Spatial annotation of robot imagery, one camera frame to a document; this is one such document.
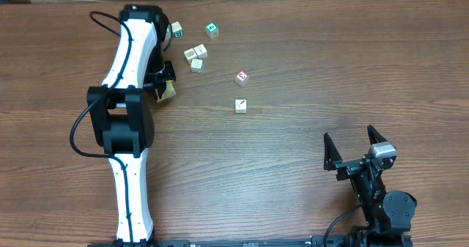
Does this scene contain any yellow wooden block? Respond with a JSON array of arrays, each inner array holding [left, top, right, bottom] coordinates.
[[166, 81, 176, 100]]

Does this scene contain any wooden block brown picture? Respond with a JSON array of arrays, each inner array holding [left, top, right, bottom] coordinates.
[[184, 48, 198, 65]]

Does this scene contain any wooden block triangle picture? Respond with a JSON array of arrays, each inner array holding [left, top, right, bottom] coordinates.
[[193, 44, 208, 59]]

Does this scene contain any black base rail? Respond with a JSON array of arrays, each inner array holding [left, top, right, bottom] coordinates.
[[88, 236, 413, 247]]

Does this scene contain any red number three block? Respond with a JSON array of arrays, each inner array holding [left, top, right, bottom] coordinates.
[[235, 70, 250, 86]]

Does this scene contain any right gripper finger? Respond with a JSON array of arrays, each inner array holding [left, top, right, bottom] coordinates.
[[323, 133, 343, 171], [367, 125, 387, 145]]

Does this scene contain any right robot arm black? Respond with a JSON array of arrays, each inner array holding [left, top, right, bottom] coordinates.
[[322, 125, 418, 247]]

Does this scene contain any green number four block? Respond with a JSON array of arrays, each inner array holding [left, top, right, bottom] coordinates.
[[205, 22, 219, 39]]

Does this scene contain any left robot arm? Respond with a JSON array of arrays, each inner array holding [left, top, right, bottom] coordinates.
[[86, 4, 176, 246]]

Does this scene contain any green top wooden block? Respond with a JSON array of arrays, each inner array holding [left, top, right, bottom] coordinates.
[[165, 25, 172, 40]]

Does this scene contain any wooden block green side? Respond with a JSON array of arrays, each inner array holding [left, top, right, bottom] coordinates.
[[171, 21, 184, 38]]

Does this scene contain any wooden block green picture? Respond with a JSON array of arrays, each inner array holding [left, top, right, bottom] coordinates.
[[191, 59, 204, 73]]

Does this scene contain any wooden block red pencil picture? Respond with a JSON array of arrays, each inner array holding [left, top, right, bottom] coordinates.
[[234, 100, 247, 114]]

